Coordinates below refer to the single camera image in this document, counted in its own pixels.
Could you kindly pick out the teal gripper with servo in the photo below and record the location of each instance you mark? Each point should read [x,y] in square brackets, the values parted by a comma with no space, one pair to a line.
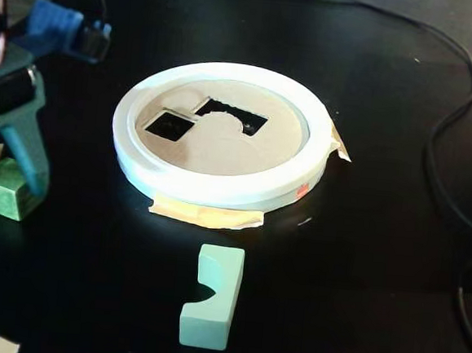
[20,106]

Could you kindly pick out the mint arch-shaped wooden block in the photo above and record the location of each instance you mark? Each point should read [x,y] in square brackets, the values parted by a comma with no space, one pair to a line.
[203,329]

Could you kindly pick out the long beige masking tape strip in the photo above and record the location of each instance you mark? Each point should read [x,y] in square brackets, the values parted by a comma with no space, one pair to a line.
[200,214]

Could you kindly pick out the white round sorter lid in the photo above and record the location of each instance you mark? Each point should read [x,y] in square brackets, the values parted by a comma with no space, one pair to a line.
[218,191]

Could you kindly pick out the brown cardboard cutout sheet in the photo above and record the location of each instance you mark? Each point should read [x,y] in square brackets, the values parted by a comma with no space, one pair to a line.
[230,151]

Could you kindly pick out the curled beige masking tape strip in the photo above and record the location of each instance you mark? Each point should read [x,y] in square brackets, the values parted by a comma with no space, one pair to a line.
[342,150]

